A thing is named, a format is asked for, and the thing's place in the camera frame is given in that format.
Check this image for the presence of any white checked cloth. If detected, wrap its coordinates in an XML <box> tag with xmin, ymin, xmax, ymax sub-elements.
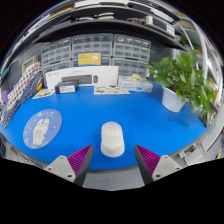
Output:
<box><xmin>4</xmin><ymin>62</ymin><xmax>43</xmax><ymax>108</ymax></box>

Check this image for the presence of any black wall shelf unit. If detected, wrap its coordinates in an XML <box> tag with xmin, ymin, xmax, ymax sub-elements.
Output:
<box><xmin>31</xmin><ymin>0</ymin><xmax>191</xmax><ymax>52</ymax></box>

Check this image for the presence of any colourful printed leaflet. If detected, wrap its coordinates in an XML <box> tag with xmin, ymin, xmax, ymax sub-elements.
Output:
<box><xmin>32</xmin><ymin>88</ymin><xmax>56</xmax><ymax>100</ymax></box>
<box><xmin>93</xmin><ymin>85</ymin><xmax>131</xmax><ymax>96</ymax></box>

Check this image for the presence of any small black box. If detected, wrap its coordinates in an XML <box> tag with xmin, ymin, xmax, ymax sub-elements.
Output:
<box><xmin>54</xmin><ymin>79</ymin><xmax>80</xmax><ymax>95</ymax></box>

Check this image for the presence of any long white keyboard box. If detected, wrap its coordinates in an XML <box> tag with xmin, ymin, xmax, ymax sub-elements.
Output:
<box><xmin>44</xmin><ymin>65</ymin><xmax>120</xmax><ymax>90</ymax></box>

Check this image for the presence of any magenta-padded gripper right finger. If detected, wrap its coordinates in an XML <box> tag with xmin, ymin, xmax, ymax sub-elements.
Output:
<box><xmin>134</xmin><ymin>144</ymin><xmax>184</xmax><ymax>186</ymax></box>

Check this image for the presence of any navy polka-dot cloth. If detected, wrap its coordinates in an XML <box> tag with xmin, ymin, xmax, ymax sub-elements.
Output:
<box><xmin>0</xmin><ymin>71</ymin><xmax>44</xmax><ymax>129</ymax></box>

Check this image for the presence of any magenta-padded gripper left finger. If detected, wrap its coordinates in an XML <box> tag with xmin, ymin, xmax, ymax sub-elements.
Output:
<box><xmin>44</xmin><ymin>144</ymin><xmax>95</xmax><ymax>187</ymax></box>

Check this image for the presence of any light wooden crate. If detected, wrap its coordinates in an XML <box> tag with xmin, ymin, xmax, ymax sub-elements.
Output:
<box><xmin>21</xmin><ymin>55</ymin><xmax>40</xmax><ymax>74</ymax></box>

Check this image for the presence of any small purple figurine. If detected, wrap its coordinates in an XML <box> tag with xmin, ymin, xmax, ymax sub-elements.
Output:
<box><xmin>1</xmin><ymin>90</ymin><xmax>9</xmax><ymax>103</ymax></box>

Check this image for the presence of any green potted plant white pot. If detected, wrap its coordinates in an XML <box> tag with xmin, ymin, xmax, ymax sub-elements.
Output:
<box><xmin>145</xmin><ymin>49</ymin><xmax>216</xmax><ymax>115</ymax></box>

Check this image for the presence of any white computer mouse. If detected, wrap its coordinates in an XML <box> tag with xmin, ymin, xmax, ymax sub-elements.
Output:
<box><xmin>100</xmin><ymin>121</ymin><xmax>126</xmax><ymax>158</ymax></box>

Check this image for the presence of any blue and white tissue box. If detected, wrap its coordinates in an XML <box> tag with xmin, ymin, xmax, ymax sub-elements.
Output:
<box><xmin>118</xmin><ymin>74</ymin><xmax>154</xmax><ymax>94</ymax></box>

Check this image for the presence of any large blue desk mat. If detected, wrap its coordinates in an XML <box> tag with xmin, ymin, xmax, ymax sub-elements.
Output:
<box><xmin>0</xmin><ymin>81</ymin><xmax>210</xmax><ymax>171</ymax></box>

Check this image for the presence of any yellow box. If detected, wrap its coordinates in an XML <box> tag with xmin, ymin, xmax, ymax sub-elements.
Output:
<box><xmin>77</xmin><ymin>52</ymin><xmax>102</xmax><ymax>67</ymax></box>

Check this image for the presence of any white metal shelf unit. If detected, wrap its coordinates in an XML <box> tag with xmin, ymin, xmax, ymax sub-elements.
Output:
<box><xmin>171</xmin><ymin>9</ymin><xmax>224</xmax><ymax>111</ymax></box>

